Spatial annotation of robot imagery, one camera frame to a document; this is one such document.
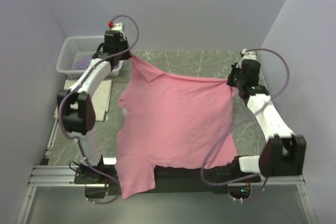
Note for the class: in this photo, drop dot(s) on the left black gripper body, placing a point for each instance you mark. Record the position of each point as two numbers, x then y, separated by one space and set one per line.
124 44

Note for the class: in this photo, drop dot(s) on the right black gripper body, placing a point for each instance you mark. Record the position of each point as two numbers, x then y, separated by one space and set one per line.
234 79

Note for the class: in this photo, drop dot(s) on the pink t shirt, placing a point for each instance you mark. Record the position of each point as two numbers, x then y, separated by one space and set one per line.
171 121

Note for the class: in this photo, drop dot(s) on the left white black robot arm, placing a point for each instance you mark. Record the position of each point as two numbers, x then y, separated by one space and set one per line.
76 115

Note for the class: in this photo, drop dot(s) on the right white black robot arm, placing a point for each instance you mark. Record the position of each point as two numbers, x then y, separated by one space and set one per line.
283 153

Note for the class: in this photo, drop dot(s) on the purple t shirt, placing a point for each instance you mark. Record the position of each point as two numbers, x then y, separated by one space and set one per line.
85 62

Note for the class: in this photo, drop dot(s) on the white plastic laundry basket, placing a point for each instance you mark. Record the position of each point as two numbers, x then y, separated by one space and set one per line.
73 50

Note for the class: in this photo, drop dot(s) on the folded cream cloth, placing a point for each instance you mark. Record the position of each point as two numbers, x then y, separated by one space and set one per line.
101 99

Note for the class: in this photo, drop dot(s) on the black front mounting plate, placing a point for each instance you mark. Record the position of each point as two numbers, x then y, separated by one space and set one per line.
168 180

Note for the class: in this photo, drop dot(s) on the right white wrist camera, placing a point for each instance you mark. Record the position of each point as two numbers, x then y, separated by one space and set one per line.
247 55

